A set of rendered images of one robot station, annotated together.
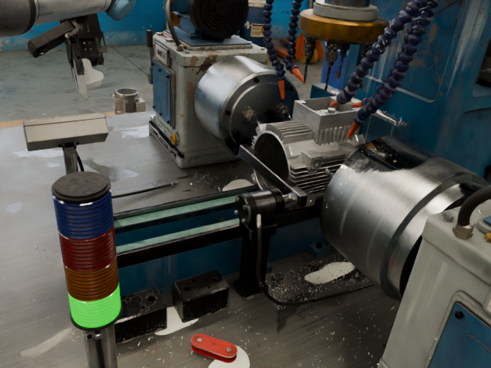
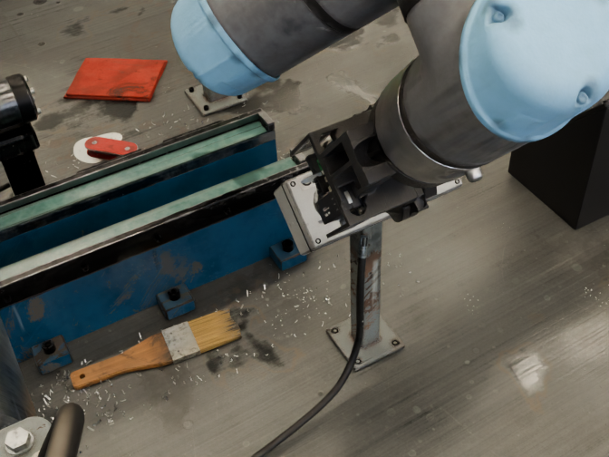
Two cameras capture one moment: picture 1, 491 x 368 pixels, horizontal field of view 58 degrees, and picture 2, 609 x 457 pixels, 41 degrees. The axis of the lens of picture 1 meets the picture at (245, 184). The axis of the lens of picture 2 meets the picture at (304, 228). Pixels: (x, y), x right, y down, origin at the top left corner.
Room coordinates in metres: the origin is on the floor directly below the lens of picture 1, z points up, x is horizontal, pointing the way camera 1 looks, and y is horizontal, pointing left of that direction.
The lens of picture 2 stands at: (1.52, 0.39, 1.59)
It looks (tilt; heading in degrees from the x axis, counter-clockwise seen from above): 44 degrees down; 184
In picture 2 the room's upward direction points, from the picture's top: 4 degrees counter-clockwise
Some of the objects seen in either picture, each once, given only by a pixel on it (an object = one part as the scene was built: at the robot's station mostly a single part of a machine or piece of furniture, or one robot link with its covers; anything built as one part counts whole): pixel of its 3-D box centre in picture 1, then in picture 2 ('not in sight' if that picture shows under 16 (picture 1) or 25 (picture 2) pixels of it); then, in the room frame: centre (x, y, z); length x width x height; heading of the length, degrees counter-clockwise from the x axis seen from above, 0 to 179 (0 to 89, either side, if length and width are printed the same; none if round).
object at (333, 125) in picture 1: (326, 120); not in sight; (0.96, -0.17, 1.11); 0.12 x 0.11 x 0.07; 121
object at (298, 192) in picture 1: (269, 173); not in sight; (0.86, -0.05, 1.01); 0.26 x 0.04 x 0.03; 31
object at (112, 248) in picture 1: (88, 240); not in sight; (0.41, 0.17, 1.14); 0.06 x 0.06 x 0.04
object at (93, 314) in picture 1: (95, 298); not in sight; (0.41, 0.17, 1.05); 0.06 x 0.06 x 0.04
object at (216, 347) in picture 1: (213, 347); (111, 150); (0.55, 0.03, 0.81); 0.09 x 0.03 x 0.02; 74
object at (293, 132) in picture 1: (306, 159); not in sight; (0.94, -0.14, 1.01); 0.20 x 0.19 x 0.19; 121
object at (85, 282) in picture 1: (91, 270); not in sight; (0.41, 0.17, 1.10); 0.06 x 0.06 x 0.04
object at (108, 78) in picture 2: not in sight; (116, 77); (0.35, 0.00, 0.80); 0.15 x 0.12 x 0.01; 84
